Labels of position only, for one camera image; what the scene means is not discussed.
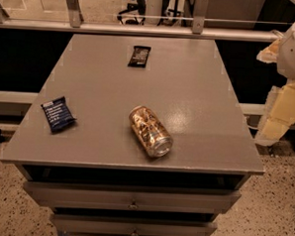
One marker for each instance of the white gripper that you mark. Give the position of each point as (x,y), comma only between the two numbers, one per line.
(279,114)

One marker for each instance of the orange soda can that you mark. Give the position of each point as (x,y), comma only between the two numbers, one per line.
(155,139)

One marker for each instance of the black snack bar wrapper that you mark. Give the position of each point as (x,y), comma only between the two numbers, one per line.
(139,57)

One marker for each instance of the top grey drawer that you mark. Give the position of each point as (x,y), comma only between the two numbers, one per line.
(88,196)

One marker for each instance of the grey drawer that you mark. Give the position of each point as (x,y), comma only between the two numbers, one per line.
(88,196)
(131,226)

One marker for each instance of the black office chair base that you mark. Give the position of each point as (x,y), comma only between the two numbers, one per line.
(151,12)

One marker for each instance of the grey drawer cabinet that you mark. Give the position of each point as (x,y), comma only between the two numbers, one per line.
(135,136)

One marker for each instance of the lower grey drawer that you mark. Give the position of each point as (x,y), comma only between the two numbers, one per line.
(131,226)

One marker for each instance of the metal railing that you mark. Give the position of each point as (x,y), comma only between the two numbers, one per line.
(67,16)

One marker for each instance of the blue snack bar wrapper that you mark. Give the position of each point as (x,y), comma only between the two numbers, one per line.
(58,114)

